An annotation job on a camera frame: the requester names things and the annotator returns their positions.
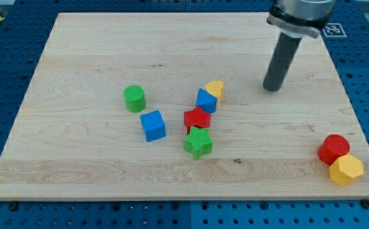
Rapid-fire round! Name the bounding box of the blue triangle block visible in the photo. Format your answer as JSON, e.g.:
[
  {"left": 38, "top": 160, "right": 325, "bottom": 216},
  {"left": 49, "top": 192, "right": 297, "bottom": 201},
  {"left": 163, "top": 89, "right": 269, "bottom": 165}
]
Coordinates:
[{"left": 195, "top": 88, "right": 217, "bottom": 113}]

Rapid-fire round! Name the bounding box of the yellow heart block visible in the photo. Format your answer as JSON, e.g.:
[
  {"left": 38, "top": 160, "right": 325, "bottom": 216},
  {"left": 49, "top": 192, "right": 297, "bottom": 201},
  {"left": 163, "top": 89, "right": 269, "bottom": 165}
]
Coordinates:
[{"left": 205, "top": 80, "right": 225, "bottom": 108}]

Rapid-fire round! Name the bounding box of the red star block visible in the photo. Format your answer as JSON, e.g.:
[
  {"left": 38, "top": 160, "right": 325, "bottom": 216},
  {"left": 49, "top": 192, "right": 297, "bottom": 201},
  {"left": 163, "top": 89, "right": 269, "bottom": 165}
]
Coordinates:
[{"left": 184, "top": 106, "right": 211, "bottom": 134}]

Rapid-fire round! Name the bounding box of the green star block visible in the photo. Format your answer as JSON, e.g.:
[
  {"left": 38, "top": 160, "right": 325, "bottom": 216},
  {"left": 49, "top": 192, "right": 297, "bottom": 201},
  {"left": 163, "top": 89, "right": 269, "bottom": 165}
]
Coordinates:
[{"left": 184, "top": 126, "right": 213, "bottom": 160}]

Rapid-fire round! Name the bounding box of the blue cube block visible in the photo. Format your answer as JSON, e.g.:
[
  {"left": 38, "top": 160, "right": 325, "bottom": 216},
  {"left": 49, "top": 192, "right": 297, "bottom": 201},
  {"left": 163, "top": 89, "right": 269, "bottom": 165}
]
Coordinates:
[{"left": 140, "top": 111, "right": 166, "bottom": 142}]

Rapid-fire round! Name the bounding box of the green cylinder block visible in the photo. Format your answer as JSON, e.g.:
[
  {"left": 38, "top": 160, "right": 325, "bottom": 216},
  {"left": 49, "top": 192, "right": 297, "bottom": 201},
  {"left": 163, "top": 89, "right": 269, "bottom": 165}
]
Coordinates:
[{"left": 123, "top": 85, "right": 146, "bottom": 113}]

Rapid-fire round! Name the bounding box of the light wooden board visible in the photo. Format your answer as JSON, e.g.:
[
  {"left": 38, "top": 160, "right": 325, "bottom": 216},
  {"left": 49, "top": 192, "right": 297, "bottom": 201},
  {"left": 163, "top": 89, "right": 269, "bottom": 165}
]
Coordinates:
[{"left": 0, "top": 13, "right": 369, "bottom": 201}]

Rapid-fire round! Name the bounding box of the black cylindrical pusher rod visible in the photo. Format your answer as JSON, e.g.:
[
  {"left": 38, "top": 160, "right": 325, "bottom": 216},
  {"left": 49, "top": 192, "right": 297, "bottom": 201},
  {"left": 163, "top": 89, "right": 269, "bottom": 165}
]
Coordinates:
[{"left": 263, "top": 32, "right": 302, "bottom": 92}]

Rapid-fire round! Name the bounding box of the red cylinder block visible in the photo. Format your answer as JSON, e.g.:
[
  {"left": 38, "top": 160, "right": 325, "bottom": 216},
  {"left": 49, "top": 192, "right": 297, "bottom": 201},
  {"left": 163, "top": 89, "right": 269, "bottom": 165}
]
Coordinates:
[{"left": 317, "top": 134, "right": 351, "bottom": 165}]

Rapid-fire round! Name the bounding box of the white fiducial marker tag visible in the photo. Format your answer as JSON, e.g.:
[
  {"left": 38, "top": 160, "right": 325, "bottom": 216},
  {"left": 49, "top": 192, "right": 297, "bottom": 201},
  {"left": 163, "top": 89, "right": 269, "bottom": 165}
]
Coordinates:
[{"left": 323, "top": 22, "right": 347, "bottom": 38}]

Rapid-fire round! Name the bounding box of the yellow hexagon block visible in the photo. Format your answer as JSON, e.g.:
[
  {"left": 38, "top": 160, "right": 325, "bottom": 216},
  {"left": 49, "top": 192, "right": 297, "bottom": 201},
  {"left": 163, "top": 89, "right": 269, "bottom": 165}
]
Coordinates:
[{"left": 329, "top": 154, "right": 365, "bottom": 187}]

